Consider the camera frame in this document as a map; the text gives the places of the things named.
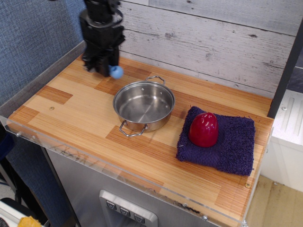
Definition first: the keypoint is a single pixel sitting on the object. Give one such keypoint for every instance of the dark right vertical post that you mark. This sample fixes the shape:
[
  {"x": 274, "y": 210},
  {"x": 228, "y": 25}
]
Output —
[{"x": 288, "y": 70}]

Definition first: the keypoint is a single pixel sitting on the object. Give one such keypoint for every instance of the blue and grey toy spoon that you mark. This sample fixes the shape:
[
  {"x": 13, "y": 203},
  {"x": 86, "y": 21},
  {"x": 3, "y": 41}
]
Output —
[{"x": 115, "y": 72}]

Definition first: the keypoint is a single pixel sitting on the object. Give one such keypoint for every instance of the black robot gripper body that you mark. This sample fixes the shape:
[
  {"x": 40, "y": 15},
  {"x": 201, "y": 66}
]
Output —
[{"x": 101, "y": 27}]

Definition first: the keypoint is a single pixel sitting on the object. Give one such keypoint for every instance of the purple folded towel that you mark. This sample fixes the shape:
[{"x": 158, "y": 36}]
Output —
[{"x": 234, "y": 151}]

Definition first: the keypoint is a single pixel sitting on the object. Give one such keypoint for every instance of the stainless steel pot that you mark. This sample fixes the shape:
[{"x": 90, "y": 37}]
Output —
[{"x": 143, "y": 106}]

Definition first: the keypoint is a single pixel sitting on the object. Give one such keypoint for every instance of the white side cabinet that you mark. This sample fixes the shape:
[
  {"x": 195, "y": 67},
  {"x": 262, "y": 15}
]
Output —
[{"x": 283, "y": 161}]

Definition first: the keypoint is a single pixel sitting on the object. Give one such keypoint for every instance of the red toy pepper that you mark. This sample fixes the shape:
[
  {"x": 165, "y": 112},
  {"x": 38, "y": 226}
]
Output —
[{"x": 204, "y": 130}]

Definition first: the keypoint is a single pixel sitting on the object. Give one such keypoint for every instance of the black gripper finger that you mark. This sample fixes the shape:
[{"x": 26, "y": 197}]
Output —
[
  {"x": 107, "y": 58},
  {"x": 91, "y": 62}
]

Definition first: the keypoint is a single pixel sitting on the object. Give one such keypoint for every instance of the silver button control panel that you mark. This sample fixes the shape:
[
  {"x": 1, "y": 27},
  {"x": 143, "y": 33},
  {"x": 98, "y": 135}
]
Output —
[{"x": 119, "y": 212}]

